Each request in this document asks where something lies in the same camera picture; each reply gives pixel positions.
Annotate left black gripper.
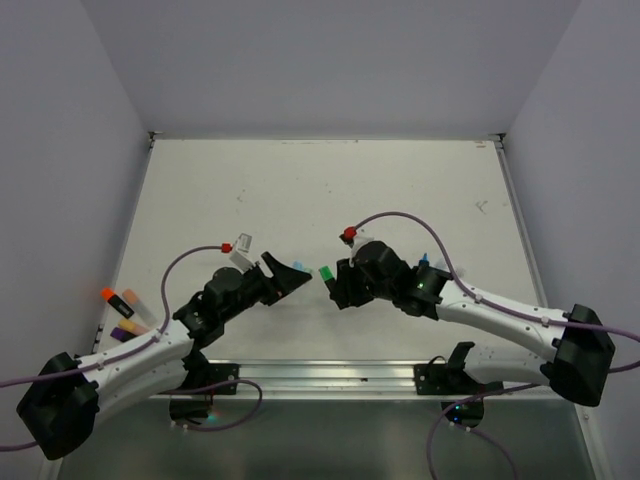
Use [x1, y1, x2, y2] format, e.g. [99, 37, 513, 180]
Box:
[220, 251, 310, 322]

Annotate green-capped black highlighter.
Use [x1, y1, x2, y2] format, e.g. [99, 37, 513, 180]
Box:
[318, 266, 335, 284]

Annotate blue-capped black highlighter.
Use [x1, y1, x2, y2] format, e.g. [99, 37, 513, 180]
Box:
[418, 253, 430, 271]

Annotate blue translucent pen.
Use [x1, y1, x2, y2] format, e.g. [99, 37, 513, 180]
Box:
[434, 259, 450, 272]

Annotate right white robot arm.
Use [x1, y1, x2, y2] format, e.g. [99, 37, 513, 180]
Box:
[320, 240, 615, 407]

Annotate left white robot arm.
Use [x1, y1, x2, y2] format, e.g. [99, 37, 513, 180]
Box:
[16, 252, 312, 460]

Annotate peach translucent pen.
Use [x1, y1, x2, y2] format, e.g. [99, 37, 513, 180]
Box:
[122, 289, 158, 327]

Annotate purple-capped marker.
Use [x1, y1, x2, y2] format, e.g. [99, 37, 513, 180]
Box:
[110, 327, 136, 343]

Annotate orange-capped black highlighter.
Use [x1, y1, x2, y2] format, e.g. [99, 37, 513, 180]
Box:
[101, 287, 134, 319]

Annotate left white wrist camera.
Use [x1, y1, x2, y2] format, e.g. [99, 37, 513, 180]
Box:
[229, 233, 255, 272]

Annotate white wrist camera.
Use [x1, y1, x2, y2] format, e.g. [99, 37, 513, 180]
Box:
[345, 230, 374, 258]
[229, 233, 255, 272]

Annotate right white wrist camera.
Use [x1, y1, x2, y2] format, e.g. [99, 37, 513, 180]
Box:
[345, 230, 374, 258]

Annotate aluminium front rail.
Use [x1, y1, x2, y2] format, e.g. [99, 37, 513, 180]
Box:
[64, 357, 591, 401]

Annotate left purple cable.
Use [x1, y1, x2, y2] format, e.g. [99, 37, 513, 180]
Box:
[0, 243, 264, 451]

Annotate purple cable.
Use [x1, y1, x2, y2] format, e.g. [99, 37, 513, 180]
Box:
[342, 212, 640, 480]
[0, 243, 264, 451]

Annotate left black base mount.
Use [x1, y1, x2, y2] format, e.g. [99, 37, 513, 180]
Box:
[169, 363, 240, 426]

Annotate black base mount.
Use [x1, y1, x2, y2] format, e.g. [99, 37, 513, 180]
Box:
[169, 363, 240, 426]
[413, 342, 504, 429]

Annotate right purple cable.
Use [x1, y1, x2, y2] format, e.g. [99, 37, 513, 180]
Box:
[342, 212, 640, 480]

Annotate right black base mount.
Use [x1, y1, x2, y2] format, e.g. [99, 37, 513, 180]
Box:
[413, 342, 504, 429]

